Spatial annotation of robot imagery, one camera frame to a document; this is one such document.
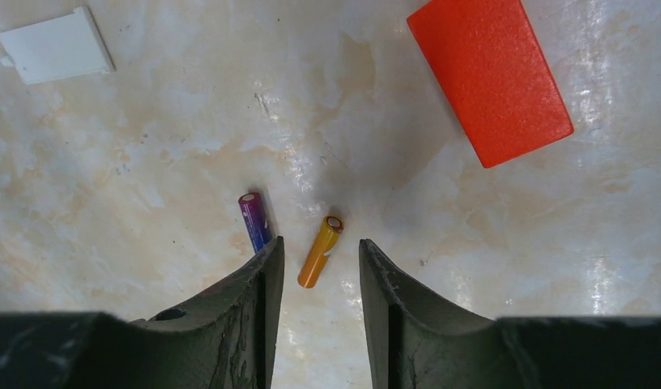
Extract orange battery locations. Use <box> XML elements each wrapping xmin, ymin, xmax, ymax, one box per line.
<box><xmin>297</xmin><ymin>216</ymin><xmax>343</xmax><ymax>289</ymax></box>

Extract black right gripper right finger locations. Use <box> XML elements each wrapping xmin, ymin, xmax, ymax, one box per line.
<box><xmin>359</xmin><ymin>239</ymin><xmax>661</xmax><ymax>388</ymax></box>

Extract orange rectangular block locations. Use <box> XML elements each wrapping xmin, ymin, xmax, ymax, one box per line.
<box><xmin>407</xmin><ymin>0</ymin><xmax>574</xmax><ymax>169</ymax></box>

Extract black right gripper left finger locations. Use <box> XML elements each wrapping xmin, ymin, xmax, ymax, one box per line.
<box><xmin>0</xmin><ymin>237</ymin><xmax>285</xmax><ymax>388</ymax></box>

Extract white battery cover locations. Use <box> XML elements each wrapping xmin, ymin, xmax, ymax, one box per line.
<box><xmin>0</xmin><ymin>6</ymin><xmax>115</xmax><ymax>85</ymax></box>

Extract purple blue battery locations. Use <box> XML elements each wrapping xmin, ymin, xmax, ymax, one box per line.
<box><xmin>238</xmin><ymin>192</ymin><xmax>272</xmax><ymax>253</ymax></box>

